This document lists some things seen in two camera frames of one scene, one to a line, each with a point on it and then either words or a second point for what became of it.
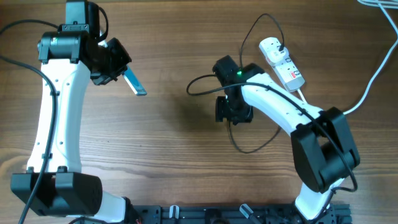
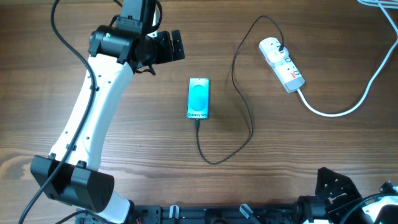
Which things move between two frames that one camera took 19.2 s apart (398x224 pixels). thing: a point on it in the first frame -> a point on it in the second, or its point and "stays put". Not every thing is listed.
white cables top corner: [382, 4] stays put
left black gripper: [123, 58] -> [166, 54]
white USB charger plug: [276, 56] stays put
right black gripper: [222, 111] -> [344, 183]
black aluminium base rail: [232, 214] stays put
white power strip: [289, 74] stays put
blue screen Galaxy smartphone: [136, 84] -> [198, 98]
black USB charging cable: [241, 69] -> [242, 92]
